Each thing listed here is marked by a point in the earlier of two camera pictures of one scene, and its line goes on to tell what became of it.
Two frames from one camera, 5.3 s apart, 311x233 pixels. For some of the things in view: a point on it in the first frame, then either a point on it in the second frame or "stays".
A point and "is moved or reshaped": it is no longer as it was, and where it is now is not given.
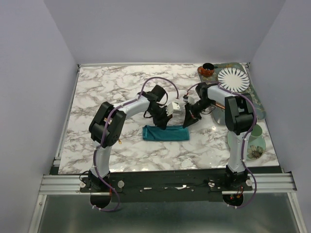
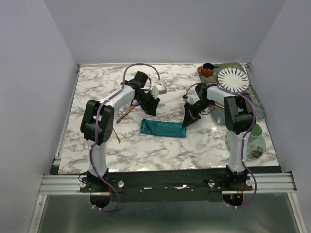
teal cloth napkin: [153, 133] is moved or reshaped
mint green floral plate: [256, 148] stays
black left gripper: [162, 123] -> [151, 108]
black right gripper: [190, 116] stays
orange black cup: [207, 69] stays
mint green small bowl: [257, 131] stays
